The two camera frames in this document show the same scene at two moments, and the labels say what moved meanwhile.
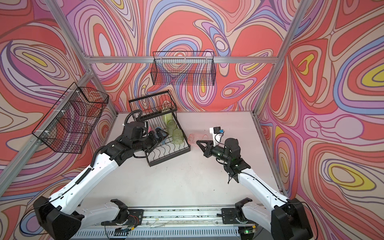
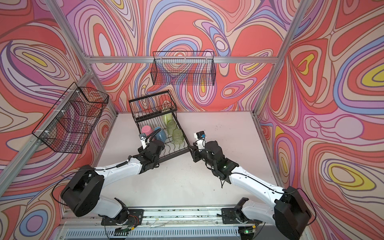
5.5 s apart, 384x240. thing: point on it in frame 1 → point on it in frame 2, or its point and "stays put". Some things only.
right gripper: [208, 149] → [195, 153]
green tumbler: [171, 125] stays put
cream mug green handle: [167, 117] stays put
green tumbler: [177, 136] stays put
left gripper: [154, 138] → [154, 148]
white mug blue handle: [163, 133] stays put
